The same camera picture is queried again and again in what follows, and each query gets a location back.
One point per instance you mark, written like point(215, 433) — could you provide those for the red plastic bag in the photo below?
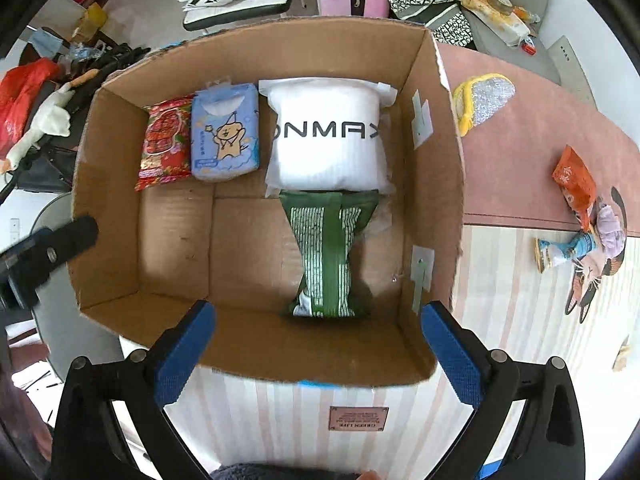
point(20, 100)

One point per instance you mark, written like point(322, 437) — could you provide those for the pink blanket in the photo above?
point(530, 150)

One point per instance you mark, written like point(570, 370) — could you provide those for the white plush toy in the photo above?
point(45, 120)

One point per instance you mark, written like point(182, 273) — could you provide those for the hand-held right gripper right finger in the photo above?
point(451, 355)

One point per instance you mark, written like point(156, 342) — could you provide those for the red patterned snack packet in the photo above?
point(167, 140)

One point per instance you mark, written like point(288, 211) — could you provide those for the grey chair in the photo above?
point(505, 30)

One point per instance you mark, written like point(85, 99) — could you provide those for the striped cat-print mat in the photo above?
point(520, 300)

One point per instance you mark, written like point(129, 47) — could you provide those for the yellow silver slipper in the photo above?
point(482, 100)

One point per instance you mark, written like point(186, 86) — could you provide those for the small beige scrap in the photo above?
point(621, 355)

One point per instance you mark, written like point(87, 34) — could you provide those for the black white patterned bag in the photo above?
point(430, 7)

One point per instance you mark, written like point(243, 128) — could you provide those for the orange snack packet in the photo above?
point(575, 185)

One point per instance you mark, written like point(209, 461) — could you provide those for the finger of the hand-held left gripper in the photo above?
point(67, 240)

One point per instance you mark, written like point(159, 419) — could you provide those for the orange stained plastic bag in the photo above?
point(487, 2)

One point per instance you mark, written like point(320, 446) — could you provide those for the white plastic-wrapped pillow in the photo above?
point(327, 135)

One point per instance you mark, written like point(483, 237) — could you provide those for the small red white packet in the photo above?
point(529, 47)

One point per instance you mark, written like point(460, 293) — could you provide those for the small purple cloth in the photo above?
point(611, 230)

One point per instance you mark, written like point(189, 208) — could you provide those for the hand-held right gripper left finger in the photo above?
point(184, 355)

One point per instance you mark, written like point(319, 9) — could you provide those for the large cardboard box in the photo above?
point(240, 240)

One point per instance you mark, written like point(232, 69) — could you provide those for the blue cartoon tissue pack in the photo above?
point(226, 132)

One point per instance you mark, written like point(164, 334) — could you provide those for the green printed packet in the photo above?
point(325, 250)

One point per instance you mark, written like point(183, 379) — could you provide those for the yellow bag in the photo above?
point(92, 19)

